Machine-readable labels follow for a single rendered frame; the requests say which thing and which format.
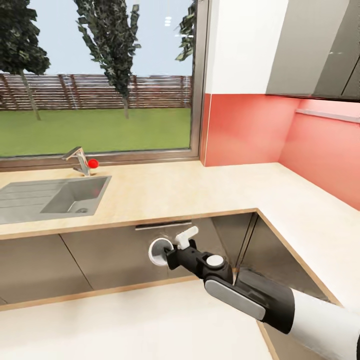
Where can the countertop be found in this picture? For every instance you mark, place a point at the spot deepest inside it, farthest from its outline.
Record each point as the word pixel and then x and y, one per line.
pixel 321 231
pixel 139 194

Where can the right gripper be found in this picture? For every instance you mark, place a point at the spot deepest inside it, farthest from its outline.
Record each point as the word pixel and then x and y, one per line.
pixel 180 257

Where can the drop in sink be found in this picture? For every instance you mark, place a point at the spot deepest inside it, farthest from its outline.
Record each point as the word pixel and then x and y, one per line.
pixel 41 200

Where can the fixed window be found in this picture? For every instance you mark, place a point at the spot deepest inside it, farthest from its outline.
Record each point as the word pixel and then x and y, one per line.
pixel 123 79

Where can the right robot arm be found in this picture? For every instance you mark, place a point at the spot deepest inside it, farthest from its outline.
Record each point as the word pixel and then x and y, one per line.
pixel 328 329

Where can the coffee cup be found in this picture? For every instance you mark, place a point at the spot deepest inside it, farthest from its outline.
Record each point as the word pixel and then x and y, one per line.
pixel 156 251

